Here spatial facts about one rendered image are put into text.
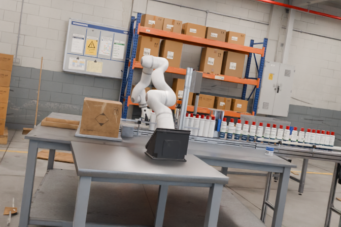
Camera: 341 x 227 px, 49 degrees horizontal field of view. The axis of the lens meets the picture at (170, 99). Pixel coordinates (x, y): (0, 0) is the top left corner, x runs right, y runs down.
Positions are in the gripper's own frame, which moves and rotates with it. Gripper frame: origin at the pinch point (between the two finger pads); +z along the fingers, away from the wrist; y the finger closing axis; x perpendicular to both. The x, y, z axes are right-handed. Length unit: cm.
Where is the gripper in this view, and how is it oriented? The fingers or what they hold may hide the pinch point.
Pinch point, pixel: (147, 123)
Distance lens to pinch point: 343.8
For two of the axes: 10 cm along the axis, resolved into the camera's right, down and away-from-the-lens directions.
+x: -9.6, 2.1, -1.6
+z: 1.9, 9.7, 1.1
